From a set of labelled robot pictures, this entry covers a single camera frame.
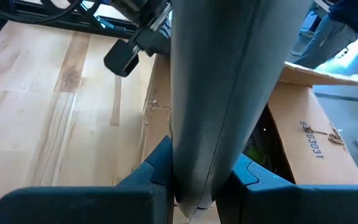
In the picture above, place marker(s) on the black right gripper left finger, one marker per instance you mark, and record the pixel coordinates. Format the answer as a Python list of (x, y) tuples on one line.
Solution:
[(89, 205)]

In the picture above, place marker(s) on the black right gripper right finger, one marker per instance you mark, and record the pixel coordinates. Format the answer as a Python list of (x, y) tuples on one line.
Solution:
[(291, 205)]

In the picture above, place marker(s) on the green item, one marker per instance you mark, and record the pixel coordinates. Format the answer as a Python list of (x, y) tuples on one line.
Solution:
[(256, 154)]

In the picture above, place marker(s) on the brown cardboard box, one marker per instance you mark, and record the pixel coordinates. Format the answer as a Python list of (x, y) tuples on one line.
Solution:
[(306, 140)]

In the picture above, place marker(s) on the black aluminium table frame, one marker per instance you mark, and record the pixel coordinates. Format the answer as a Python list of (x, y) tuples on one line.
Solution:
[(57, 25)]

